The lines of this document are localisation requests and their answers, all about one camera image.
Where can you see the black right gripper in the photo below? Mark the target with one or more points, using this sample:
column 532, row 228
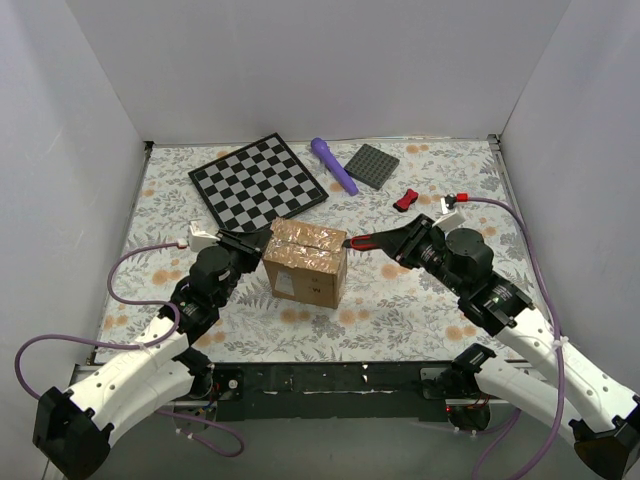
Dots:
column 410, row 241

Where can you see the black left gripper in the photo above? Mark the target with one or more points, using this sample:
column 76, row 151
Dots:
column 240, row 244

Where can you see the red black knife cap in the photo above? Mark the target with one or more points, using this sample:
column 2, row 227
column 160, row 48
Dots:
column 406, row 201

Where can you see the brown taped cardboard box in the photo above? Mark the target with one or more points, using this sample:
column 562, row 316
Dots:
column 306, row 263

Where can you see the red black utility knife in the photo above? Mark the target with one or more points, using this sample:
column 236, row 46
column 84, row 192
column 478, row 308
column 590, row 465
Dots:
column 363, row 243

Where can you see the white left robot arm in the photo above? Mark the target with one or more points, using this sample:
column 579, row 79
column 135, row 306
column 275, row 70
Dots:
column 76, row 428

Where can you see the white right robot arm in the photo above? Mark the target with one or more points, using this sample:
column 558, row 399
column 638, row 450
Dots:
column 598, row 415

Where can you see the black white checkerboard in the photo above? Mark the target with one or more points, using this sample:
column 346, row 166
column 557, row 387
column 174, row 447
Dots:
column 248, row 188

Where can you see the dark grey studded plate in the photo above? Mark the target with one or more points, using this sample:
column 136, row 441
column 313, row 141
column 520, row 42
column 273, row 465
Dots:
column 371, row 166

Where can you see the purple cylindrical handle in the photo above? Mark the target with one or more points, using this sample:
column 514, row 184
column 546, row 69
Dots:
column 321, row 149

